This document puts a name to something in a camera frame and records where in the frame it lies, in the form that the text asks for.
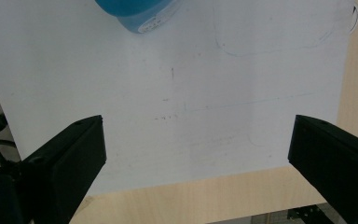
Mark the black metal frame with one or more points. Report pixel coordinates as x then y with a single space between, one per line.
310 214

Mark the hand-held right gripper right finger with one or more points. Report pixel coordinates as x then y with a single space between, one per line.
335 161

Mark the blue plastic bottle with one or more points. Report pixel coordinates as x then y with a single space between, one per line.
136 12

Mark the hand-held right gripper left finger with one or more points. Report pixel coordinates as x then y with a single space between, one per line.
59 168

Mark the white table mat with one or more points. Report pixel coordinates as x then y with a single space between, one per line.
199 93

